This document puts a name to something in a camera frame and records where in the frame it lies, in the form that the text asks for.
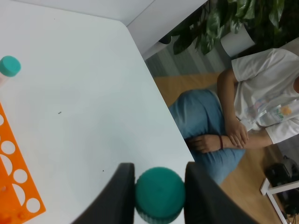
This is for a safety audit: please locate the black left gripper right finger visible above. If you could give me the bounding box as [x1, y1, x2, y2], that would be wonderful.
[184, 162, 257, 224]

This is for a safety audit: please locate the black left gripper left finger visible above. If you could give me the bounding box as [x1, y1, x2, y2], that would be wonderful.
[73, 163, 135, 224]

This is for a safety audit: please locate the teal-capped test tube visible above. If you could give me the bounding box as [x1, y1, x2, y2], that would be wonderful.
[135, 167, 185, 224]

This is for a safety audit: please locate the orange test tube rack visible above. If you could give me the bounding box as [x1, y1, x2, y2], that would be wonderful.
[0, 108, 46, 224]

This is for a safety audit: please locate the back row tube six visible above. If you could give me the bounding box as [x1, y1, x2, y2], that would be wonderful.
[0, 56, 21, 86]

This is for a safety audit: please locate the black bag on floor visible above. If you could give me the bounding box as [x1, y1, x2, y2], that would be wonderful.
[264, 156, 299, 217]

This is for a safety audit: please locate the seated person white shirt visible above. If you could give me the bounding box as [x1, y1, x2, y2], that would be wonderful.
[169, 47, 299, 184]

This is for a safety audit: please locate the white plant pot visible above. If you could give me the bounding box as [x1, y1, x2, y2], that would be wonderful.
[221, 25, 255, 57]

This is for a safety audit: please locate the green potted plant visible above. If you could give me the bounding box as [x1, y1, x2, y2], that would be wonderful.
[160, 0, 299, 55]

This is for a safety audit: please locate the white metal frame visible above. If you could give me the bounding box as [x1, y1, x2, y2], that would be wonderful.
[260, 178, 299, 224]

